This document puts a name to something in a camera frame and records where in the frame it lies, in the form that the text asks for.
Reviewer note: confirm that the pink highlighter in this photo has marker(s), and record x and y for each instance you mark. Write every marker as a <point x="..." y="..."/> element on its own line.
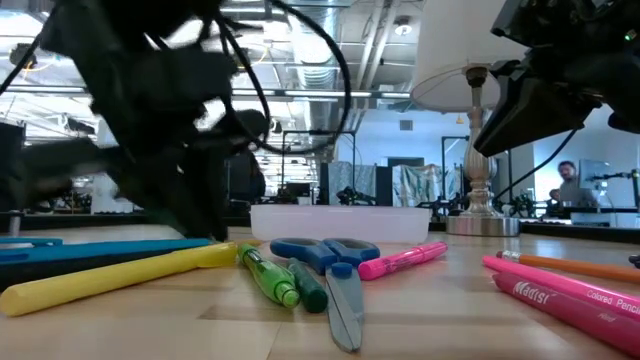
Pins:
<point x="400" y="261"/>

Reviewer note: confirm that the teal pen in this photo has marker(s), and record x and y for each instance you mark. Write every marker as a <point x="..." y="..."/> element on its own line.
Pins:
<point x="30" y="241"/>

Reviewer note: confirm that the black aluminium table frame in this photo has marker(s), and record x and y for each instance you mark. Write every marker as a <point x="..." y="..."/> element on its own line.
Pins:
<point x="75" y="221"/>

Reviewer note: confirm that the wall air vent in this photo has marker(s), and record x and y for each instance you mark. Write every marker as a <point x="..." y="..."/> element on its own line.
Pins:
<point x="406" y="125"/>

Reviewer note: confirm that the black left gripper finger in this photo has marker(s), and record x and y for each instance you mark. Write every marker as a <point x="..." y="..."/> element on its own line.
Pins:
<point x="202" y="195"/>
<point x="150" y="190"/>

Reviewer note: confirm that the black background robot arm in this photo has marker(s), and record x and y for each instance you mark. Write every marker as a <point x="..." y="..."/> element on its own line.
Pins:
<point x="350" y="196"/>
<point x="520" y="205"/>
<point x="440" y="204"/>

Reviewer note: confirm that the yellow highlighter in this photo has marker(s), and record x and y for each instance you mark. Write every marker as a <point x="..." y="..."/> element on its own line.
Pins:
<point x="100" y="280"/>

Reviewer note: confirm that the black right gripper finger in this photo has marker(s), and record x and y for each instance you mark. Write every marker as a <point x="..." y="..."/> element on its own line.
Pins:
<point x="525" y="110"/>

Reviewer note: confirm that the pink colored pencil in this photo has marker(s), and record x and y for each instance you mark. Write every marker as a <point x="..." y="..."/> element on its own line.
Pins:
<point x="550" y="286"/>

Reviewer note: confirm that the black cabinet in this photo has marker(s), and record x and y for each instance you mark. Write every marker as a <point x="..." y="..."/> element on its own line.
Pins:
<point x="10" y="165"/>

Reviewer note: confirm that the clear supply box pink lid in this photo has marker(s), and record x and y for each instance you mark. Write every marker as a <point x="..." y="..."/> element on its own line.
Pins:
<point x="340" y="225"/>

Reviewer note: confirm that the white monitor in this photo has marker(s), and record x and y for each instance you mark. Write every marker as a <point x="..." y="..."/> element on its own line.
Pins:
<point x="592" y="172"/>

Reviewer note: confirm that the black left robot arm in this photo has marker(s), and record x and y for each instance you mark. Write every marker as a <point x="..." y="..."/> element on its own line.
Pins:
<point x="125" y="25"/>

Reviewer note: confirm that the yellow pencils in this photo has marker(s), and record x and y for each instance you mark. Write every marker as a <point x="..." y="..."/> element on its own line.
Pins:
<point x="575" y="267"/>

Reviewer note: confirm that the person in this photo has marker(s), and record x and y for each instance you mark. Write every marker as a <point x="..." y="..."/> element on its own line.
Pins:
<point x="256" y="185"/>
<point x="575" y="192"/>

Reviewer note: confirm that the patterned fabric cover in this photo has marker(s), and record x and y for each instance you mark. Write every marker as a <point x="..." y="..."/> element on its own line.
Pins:
<point x="425" y="182"/>
<point x="350" y="175"/>

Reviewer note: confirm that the small grey metal post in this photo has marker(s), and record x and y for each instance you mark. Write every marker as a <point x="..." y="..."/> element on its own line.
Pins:
<point x="15" y="225"/>

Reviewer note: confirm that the light green mechanical pencil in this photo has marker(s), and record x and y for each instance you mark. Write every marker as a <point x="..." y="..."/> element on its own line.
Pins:
<point x="270" y="280"/>

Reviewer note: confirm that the silver ventilation duct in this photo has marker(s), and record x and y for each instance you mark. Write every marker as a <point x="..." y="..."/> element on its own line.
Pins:
<point x="315" y="70"/>

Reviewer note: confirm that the large pink Madisi marker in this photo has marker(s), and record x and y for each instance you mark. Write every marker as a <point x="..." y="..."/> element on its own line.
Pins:
<point x="575" y="312"/>

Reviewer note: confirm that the dark green colored pencil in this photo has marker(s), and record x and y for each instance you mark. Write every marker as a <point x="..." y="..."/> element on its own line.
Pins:
<point x="310" y="292"/>

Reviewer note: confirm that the white shade silver table lamp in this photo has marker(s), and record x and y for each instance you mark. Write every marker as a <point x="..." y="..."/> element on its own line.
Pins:
<point x="480" y="225"/>

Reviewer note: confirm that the blue marker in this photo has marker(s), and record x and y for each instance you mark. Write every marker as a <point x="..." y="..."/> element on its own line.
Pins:
<point x="100" y="251"/>

